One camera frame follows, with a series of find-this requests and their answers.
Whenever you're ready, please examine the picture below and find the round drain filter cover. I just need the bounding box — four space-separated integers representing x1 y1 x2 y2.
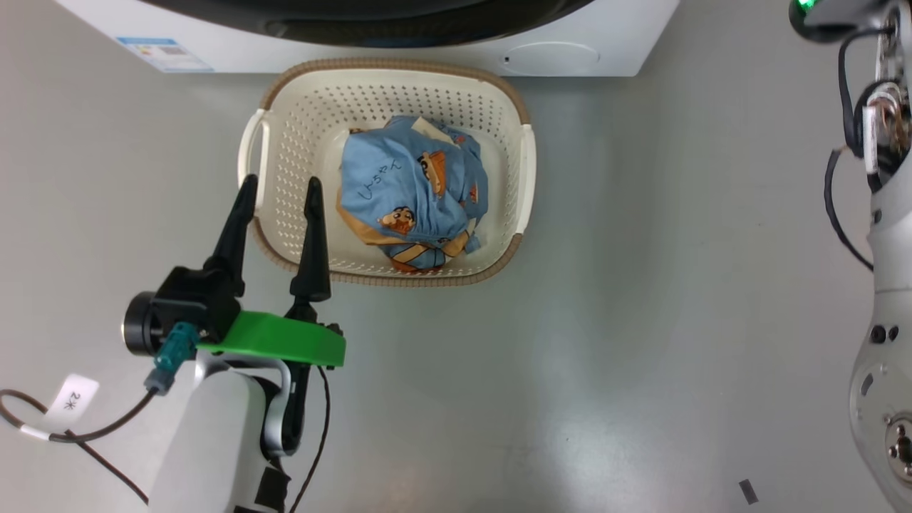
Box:
509 41 599 76

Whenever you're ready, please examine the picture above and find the white washing machine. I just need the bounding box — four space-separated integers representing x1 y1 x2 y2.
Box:
53 0 681 78

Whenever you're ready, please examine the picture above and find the cream perforated laundry basket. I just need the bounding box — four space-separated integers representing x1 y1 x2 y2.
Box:
237 58 535 288

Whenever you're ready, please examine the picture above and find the white cable label tag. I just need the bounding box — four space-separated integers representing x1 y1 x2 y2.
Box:
44 374 100 433

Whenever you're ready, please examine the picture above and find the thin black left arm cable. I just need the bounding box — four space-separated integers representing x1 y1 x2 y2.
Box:
289 365 332 513

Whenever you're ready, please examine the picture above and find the blue cartoon print garment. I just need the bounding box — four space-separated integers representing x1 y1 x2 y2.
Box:
336 115 490 274

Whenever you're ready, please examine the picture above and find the blue energy label sticker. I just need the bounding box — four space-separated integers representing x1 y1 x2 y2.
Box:
116 37 214 73

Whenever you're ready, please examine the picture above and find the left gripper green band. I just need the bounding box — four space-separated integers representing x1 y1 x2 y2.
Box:
198 175 347 457

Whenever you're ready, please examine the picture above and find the black right arm cable loop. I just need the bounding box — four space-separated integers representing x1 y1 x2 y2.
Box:
824 146 876 273

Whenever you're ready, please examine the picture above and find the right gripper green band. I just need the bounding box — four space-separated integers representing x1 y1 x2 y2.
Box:
789 0 891 43

